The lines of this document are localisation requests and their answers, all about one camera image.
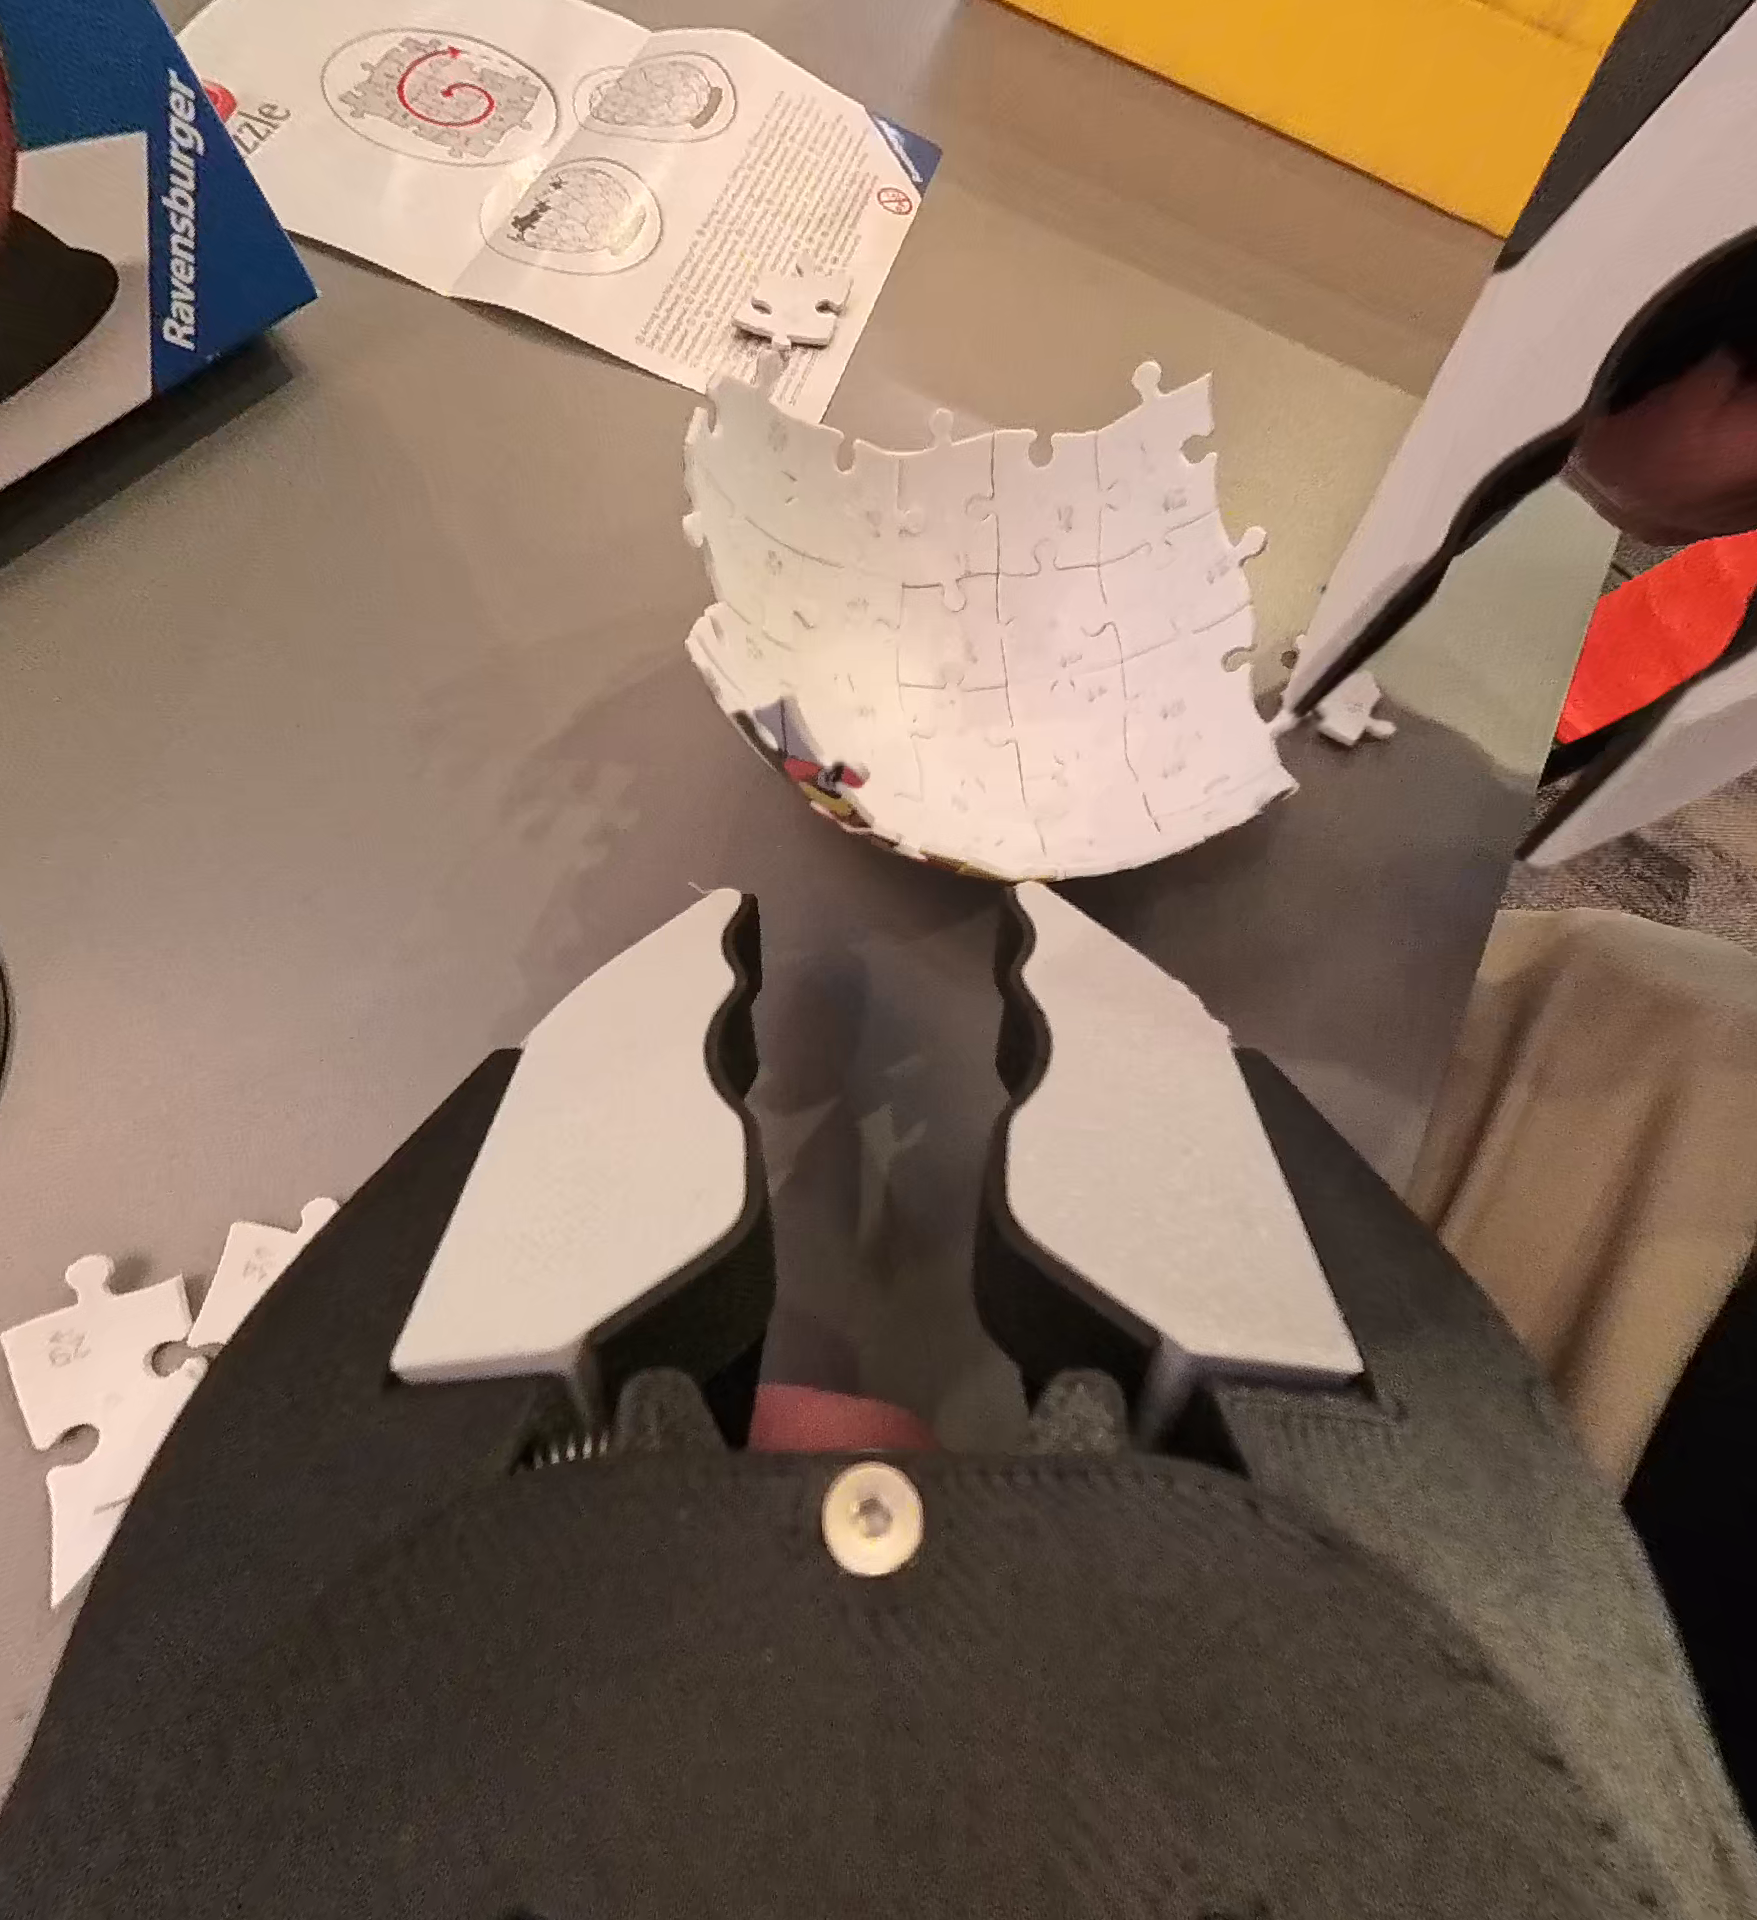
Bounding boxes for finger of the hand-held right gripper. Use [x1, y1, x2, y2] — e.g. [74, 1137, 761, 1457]
[1282, 0, 1757, 722]
[1516, 511, 1757, 870]

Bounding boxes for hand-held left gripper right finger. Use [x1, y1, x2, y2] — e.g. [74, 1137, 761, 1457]
[972, 881, 1365, 1448]

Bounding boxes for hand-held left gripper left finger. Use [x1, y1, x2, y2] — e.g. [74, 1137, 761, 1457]
[389, 888, 778, 1455]

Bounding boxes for yellow plastic bin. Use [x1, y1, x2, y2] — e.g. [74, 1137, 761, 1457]
[999, 0, 1641, 241]

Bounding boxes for half-built puzzle ball shell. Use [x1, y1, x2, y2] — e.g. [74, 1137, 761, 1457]
[685, 360, 1304, 888]

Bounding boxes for blue puzzle box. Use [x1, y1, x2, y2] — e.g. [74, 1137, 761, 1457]
[0, 0, 324, 545]

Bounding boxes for person's right hand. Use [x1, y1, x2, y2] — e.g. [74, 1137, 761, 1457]
[1572, 343, 1757, 545]

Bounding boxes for orange foam block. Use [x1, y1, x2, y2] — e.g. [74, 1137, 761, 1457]
[1554, 522, 1757, 746]

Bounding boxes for person's beige trousers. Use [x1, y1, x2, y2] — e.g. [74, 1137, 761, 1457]
[1405, 908, 1757, 1494]

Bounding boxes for person's black jacket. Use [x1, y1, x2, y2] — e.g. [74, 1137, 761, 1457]
[1620, 1223, 1757, 1920]

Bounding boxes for white instruction leaflet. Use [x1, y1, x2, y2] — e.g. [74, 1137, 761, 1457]
[179, 0, 944, 425]

